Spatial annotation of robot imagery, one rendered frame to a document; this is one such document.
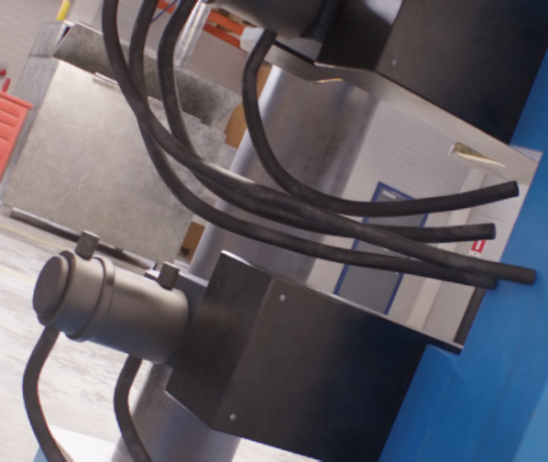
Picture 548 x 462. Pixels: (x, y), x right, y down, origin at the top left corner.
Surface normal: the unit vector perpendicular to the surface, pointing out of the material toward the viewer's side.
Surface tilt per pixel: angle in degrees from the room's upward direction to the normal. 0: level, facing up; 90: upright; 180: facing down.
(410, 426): 90
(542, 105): 90
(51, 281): 90
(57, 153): 90
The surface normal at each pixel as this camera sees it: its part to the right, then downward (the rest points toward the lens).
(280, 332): 0.48, 0.19
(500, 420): -0.79, -0.33
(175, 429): -0.07, -0.04
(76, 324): 0.18, 0.67
